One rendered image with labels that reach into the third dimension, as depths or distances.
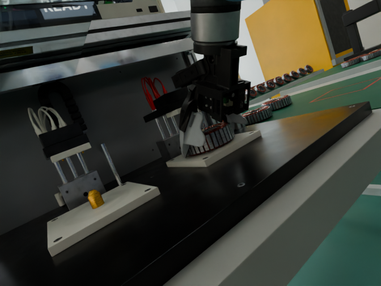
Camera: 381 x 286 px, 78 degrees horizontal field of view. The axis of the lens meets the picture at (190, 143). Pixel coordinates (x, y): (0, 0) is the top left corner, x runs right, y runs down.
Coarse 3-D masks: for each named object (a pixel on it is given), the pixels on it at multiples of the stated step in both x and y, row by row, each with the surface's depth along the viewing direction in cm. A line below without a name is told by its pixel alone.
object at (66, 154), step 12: (48, 132) 38; (60, 132) 39; (72, 132) 40; (48, 144) 38; (60, 144) 39; (72, 144) 40; (84, 144) 39; (48, 156) 38; (60, 156) 37; (60, 168) 47; (72, 168) 48; (84, 168) 49
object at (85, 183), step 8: (80, 176) 49; (88, 176) 48; (96, 176) 48; (64, 184) 45; (72, 184) 46; (80, 184) 47; (88, 184) 48; (96, 184) 48; (64, 192) 45; (72, 192) 46; (80, 192) 47; (104, 192) 49; (72, 200) 46; (80, 200) 46; (72, 208) 46
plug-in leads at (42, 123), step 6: (30, 108) 45; (42, 108) 48; (48, 108) 47; (30, 114) 44; (48, 114) 45; (54, 114) 48; (36, 120) 48; (42, 120) 48; (60, 120) 46; (36, 126) 44; (42, 126) 47; (54, 126) 45; (60, 126) 48; (36, 132) 44; (42, 132) 47
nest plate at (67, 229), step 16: (112, 192) 42; (128, 192) 38; (144, 192) 34; (80, 208) 40; (96, 208) 36; (112, 208) 32; (128, 208) 32; (48, 224) 38; (64, 224) 34; (80, 224) 31; (96, 224) 30; (48, 240) 30; (64, 240) 28; (80, 240) 29
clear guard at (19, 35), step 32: (0, 0) 21; (32, 0) 22; (64, 0) 23; (96, 0) 24; (128, 0) 26; (0, 32) 32; (32, 32) 35; (64, 32) 38; (0, 64) 40; (32, 64) 45
